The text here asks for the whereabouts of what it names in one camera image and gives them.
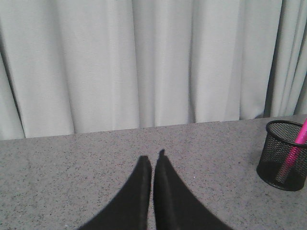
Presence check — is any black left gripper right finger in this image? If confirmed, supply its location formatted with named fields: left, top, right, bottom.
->
left=153, top=150, right=231, bottom=230

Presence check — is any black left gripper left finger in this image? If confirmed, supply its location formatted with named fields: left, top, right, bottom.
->
left=80, top=156, right=152, bottom=230

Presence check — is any pink marker pen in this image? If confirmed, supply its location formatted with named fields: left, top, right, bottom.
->
left=276, top=120, right=307, bottom=183

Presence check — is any black mesh pen holder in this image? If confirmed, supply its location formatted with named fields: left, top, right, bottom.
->
left=256, top=120, right=307, bottom=191

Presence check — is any grey curtain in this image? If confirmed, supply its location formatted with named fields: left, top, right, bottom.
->
left=0, top=0, right=307, bottom=140

